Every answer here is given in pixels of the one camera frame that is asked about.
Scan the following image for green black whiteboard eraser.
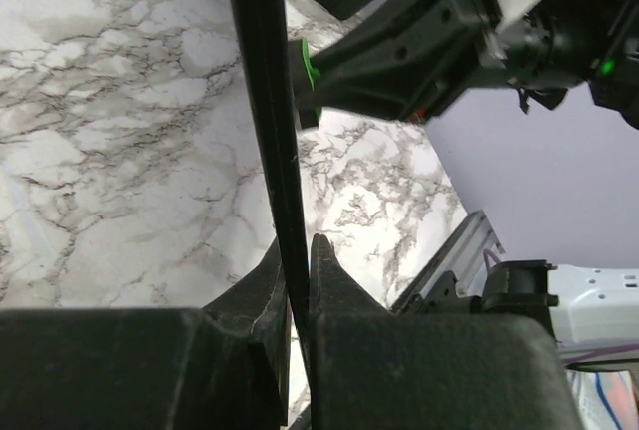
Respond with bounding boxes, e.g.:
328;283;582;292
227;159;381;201
288;39;322;131

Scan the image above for white whiteboard with red writing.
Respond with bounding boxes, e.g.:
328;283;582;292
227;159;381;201
207;0;310;429

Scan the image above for aluminium frame extrusion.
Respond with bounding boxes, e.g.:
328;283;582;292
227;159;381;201
390;211;505;315

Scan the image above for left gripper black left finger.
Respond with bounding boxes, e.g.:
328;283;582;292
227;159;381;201
1;245;290;429

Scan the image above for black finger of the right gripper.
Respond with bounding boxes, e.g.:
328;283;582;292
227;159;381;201
301;65;439;122
312;0;438;71

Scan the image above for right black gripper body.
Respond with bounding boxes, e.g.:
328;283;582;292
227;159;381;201
391;0;511;122

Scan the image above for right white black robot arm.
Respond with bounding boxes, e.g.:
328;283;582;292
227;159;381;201
288;0;638;365

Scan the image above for papers with blue print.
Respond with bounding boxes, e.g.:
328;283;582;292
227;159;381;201
570;371;638;430

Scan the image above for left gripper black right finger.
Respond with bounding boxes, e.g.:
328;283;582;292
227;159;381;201
309;234;582;429

